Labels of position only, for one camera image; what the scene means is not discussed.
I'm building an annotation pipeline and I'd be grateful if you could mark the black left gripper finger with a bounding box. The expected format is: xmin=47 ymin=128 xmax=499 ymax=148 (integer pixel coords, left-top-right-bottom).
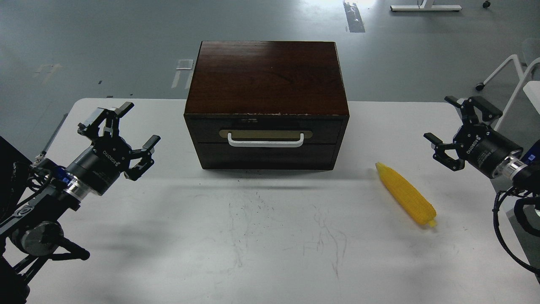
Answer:
xmin=77 ymin=102 xmax=134 ymax=142
xmin=123 ymin=135 xmax=161 ymax=181

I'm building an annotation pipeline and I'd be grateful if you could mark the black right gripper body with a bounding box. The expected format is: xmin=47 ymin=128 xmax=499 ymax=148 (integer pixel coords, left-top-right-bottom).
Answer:
xmin=454 ymin=123 xmax=523 ymax=179

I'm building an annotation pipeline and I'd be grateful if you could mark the dark wooden drawer cabinet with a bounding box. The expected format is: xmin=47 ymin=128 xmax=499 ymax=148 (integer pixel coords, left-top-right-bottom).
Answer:
xmin=184 ymin=41 xmax=350 ymax=171

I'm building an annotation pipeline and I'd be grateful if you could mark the white drawer handle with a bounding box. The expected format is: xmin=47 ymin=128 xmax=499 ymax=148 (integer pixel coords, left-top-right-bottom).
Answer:
xmin=227 ymin=132 xmax=305 ymax=148

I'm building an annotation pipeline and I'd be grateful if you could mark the white chair frame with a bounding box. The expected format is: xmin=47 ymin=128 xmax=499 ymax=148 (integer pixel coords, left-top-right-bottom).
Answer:
xmin=475 ymin=54 xmax=540 ymax=131

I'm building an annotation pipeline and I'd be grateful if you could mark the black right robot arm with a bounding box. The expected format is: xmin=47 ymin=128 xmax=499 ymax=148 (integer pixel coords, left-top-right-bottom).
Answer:
xmin=424 ymin=96 xmax=539 ymax=236

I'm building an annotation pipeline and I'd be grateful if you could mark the yellow plastic corn cob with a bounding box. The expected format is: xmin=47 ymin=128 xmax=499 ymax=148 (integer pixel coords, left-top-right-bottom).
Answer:
xmin=375 ymin=162 xmax=437 ymax=227

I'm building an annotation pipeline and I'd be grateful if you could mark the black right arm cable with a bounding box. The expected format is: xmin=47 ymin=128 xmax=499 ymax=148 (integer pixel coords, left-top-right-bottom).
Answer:
xmin=492 ymin=188 xmax=540 ymax=276

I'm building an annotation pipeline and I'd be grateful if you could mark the dark wooden drawer front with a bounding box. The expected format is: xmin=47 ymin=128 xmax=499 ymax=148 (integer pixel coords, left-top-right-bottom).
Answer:
xmin=186 ymin=118 xmax=343 ymax=144

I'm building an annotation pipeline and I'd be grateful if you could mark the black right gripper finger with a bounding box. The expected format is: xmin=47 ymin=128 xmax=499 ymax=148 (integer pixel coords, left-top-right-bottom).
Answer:
xmin=444 ymin=95 xmax=503 ymax=127
xmin=424 ymin=133 xmax=465 ymax=171

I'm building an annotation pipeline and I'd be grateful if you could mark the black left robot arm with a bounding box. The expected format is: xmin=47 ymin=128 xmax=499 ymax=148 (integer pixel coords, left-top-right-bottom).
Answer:
xmin=1 ymin=102 xmax=160 ymax=304

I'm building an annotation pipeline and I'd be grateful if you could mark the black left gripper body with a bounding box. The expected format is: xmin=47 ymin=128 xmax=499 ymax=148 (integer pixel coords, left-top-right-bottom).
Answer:
xmin=66 ymin=137 xmax=131 ymax=195

